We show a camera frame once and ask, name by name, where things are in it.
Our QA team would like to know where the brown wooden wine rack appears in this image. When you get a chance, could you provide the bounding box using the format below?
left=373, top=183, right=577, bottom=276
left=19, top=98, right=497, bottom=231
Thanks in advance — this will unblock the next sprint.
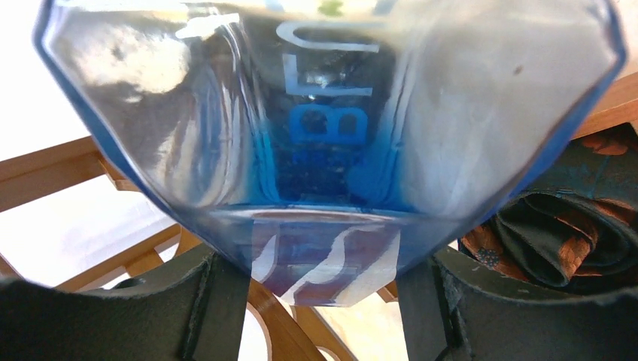
left=1, top=137, right=407, bottom=360

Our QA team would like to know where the wooden compartment tray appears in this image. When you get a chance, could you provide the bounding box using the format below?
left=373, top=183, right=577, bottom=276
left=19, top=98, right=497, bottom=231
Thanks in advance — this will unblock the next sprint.
left=573, top=72, right=637, bottom=139

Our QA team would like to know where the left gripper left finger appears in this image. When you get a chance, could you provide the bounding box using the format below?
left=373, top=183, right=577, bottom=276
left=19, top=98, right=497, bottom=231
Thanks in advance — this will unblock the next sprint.
left=1, top=246, right=250, bottom=360

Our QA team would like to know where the blue square glass bottle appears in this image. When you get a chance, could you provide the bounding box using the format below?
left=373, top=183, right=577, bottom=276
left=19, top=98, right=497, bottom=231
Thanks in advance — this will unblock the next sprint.
left=34, top=1, right=626, bottom=306

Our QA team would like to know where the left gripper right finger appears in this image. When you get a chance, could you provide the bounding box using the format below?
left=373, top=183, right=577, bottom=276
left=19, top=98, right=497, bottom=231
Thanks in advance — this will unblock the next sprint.
left=396, top=247, right=637, bottom=360

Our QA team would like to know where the rolled tie orange pattern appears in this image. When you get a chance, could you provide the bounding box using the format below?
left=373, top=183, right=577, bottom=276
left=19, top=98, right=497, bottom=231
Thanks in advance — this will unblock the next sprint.
left=458, top=124, right=637, bottom=295

